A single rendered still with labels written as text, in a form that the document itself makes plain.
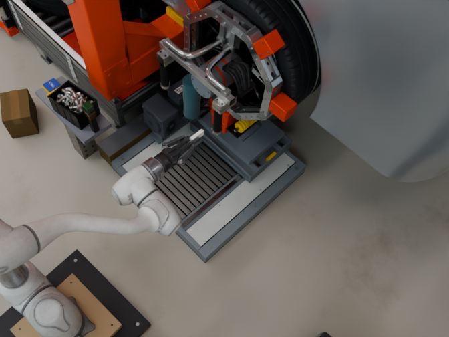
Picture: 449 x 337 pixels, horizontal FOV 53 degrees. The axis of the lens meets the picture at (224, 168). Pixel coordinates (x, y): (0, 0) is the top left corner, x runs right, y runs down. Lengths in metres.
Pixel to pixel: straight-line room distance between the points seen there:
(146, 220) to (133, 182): 0.16
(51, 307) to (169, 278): 0.78
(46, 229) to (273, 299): 1.37
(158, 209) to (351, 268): 1.32
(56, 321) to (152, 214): 0.55
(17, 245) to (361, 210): 1.96
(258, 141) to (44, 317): 1.43
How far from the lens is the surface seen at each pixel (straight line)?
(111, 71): 2.24
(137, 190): 1.69
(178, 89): 2.51
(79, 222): 1.53
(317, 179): 2.79
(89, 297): 2.14
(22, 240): 1.41
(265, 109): 1.98
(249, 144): 2.57
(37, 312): 1.89
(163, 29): 2.47
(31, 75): 3.31
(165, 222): 1.66
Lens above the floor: 2.36
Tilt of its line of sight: 60 degrees down
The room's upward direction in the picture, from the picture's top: 7 degrees clockwise
